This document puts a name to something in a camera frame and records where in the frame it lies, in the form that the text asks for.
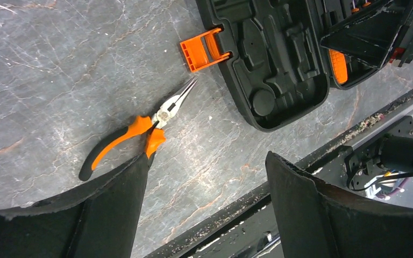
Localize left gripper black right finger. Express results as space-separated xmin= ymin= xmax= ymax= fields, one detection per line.
xmin=265 ymin=152 xmax=413 ymax=257

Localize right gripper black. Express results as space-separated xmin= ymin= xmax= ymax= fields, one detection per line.
xmin=320 ymin=1 xmax=413 ymax=69

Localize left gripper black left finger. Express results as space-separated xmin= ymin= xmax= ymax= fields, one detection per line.
xmin=0 ymin=154 xmax=151 ymax=257

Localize large orange-handled screwdriver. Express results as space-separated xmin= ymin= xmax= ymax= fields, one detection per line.
xmin=329 ymin=49 xmax=348 ymax=84

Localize black plastic tool case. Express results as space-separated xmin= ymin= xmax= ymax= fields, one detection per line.
xmin=180 ymin=1 xmax=356 ymax=132

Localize orange-handled pliers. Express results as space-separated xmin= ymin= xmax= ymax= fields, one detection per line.
xmin=79 ymin=77 xmax=198 ymax=181

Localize small orange-black precision screwdriver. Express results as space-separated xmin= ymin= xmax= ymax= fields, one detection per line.
xmin=351 ymin=0 xmax=360 ymax=13

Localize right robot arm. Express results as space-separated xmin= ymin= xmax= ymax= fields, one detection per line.
xmin=309 ymin=1 xmax=413 ymax=191

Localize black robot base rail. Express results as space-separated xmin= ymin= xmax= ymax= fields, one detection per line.
xmin=150 ymin=89 xmax=413 ymax=257

